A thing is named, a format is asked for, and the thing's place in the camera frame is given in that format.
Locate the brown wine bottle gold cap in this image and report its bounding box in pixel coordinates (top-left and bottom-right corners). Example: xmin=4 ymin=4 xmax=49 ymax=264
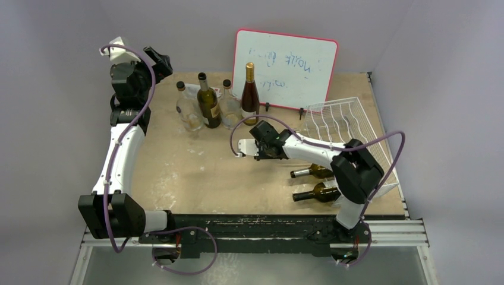
xmin=241 ymin=62 xmax=260 ymax=126

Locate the pink framed whiteboard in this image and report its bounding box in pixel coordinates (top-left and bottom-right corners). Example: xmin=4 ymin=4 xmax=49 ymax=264
xmin=232 ymin=28 xmax=339 ymax=109

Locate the olive bottle silver cap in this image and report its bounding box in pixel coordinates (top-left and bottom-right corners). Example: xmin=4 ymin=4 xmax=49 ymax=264
xmin=290 ymin=164 xmax=333 ymax=179
xmin=197 ymin=72 xmax=221 ymax=128

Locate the dark green bottle black cap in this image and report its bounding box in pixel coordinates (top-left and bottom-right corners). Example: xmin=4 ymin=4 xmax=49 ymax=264
xmin=292 ymin=181 xmax=341 ymax=202

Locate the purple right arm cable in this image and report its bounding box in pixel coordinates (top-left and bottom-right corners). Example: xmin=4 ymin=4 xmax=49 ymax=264
xmin=229 ymin=115 xmax=407 ymax=264

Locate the clear glass bottle black cap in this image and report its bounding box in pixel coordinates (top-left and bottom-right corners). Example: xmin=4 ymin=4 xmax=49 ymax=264
xmin=219 ymin=79 xmax=242 ymax=129

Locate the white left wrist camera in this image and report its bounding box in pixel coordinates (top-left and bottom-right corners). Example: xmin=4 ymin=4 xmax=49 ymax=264
xmin=100 ymin=36 xmax=141 ymax=65

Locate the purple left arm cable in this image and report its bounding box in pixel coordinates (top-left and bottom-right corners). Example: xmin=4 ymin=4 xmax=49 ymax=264
xmin=100 ymin=45 xmax=157 ymax=254

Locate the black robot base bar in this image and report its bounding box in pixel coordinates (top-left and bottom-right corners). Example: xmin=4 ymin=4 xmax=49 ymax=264
xmin=138 ymin=214 xmax=370 ymax=261

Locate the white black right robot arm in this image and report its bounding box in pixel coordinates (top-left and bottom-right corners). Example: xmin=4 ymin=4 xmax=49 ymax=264
xmin=238 ymin=121 xmax=385 ymax=242

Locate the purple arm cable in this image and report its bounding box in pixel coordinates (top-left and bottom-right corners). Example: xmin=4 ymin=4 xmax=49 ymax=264
xmin=100 ymin=45 xmax=157 ymax=254
xmin=229 ymin=115 xmax=407 ymax=264

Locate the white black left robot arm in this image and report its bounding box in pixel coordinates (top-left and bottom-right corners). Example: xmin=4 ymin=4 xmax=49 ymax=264
xmin=78 ymin=43 xmax=177 ymax=243

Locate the white wire wine rack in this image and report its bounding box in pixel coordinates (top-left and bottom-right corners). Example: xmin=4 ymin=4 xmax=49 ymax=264
xmin=300 ymin=97 xmax=399 ymax=198

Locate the white ruler set package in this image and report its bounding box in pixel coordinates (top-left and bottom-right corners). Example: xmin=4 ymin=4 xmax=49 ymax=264
xmin=185 ymin=83 xmax=222 ymax=99

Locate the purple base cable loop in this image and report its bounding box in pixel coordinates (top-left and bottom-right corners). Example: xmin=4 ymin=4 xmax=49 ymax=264
xmin=151 ymin=226 xmax=219 ymax=277

